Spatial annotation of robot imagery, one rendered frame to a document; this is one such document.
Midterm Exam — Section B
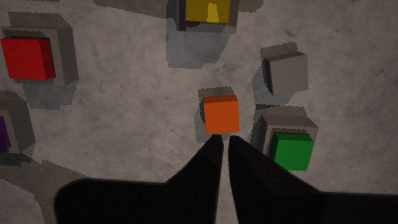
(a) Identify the orange block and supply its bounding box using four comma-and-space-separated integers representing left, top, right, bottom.
203, 95, 239, 134

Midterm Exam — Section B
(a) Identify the green square button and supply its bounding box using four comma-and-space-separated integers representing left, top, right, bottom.
256, 114, 319, 171

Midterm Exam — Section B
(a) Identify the red button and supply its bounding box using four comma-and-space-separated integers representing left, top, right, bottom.
0, 26, 79, 86

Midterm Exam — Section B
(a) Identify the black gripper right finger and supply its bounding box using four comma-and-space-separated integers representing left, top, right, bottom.
228, 135, 398, 224

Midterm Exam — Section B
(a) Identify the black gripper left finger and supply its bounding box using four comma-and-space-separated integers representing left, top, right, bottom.
54, 134, 224, 224

